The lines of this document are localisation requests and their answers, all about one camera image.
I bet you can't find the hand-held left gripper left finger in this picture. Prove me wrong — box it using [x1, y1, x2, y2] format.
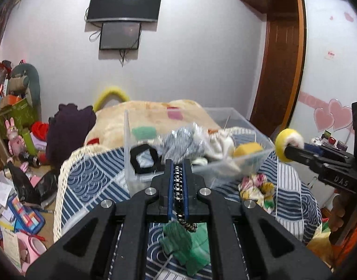
[26, 159, 172, 280]

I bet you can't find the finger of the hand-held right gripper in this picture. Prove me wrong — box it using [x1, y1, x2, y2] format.
[284, 146, 328, 168]
[304, 143, 352, 160]

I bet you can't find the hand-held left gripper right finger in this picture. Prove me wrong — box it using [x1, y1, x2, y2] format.
[184, 159, 333, 280]

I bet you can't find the black white braided hair tie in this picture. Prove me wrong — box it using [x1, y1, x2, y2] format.
[173, 166, 199, 233]

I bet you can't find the yellow white scrunchie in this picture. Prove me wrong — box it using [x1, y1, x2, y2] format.
[275, 128, 304, 163]

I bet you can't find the clear plastic storage box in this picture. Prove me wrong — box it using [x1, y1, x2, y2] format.
[124, 107, 276, 196]

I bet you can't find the green knit cloth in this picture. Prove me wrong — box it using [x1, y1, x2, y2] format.
[159, 221, 211, 276]

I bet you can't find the person's right hand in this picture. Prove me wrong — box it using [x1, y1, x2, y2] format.
[327, 194, 347, 234]

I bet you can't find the grey silver patterned cloth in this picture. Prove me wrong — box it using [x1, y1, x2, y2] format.
[162, 127, 203, 161]

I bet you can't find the black scrunchie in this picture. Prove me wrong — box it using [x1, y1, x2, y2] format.
[129, 144, 164, 175]

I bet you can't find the yellow sponge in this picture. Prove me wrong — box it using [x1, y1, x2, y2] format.
[234, 143, 265, 158]

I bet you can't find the floral scrunchie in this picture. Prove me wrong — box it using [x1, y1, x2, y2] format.
[238, 173, 276, 214]

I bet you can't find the white cloth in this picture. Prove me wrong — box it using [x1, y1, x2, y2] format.
[193, 124, 241, 172]

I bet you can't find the orange cloth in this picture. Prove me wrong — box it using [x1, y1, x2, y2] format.
[330, 210, 357, 272]

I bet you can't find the beige plush blanket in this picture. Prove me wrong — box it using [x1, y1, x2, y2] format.
[84, 99, 223, 149]

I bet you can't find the blue white patterned blanket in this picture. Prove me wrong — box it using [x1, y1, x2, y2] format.
[53, 127, 323, 280]

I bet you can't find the white sliding wardrobe door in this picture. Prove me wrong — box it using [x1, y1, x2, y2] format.
[285, 0, 357, 146]

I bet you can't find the brown wooden wardrobe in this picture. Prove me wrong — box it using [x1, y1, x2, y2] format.
[236, 0, 305, 137]

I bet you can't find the dark purple garment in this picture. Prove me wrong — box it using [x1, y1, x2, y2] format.
[46, 103, 97, 170]

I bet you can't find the black can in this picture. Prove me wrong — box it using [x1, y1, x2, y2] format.
[18, 152, 42, 168]

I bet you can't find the red cloth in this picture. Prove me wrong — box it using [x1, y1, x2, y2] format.
[31, 122, 50, 142]

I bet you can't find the colourful pencil case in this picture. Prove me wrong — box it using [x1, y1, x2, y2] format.
[7, 195, 46, 236]

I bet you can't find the black bag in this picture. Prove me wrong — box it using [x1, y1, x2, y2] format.
[7, 161, 42, 206]

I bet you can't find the green bottle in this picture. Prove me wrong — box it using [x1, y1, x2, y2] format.
[23, 131, 38, 156]

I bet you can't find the pink bunny plush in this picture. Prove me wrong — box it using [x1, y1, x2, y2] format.
[5, 117, 25, 156]

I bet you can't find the green cardboard box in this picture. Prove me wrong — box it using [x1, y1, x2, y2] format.
[0, 98, 39, 129]

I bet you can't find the grey plush toy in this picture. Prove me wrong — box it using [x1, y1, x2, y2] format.
[6, 63, 41, 105]

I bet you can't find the yellow plush ring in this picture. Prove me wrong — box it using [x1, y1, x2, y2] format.
[93, 86, 131, 112]

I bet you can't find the small wall-mounted monitor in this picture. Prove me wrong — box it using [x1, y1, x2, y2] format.
[99, 22, 142, 50]

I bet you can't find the wall-mounted television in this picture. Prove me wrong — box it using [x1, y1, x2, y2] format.
[87, 0, 163, 23]

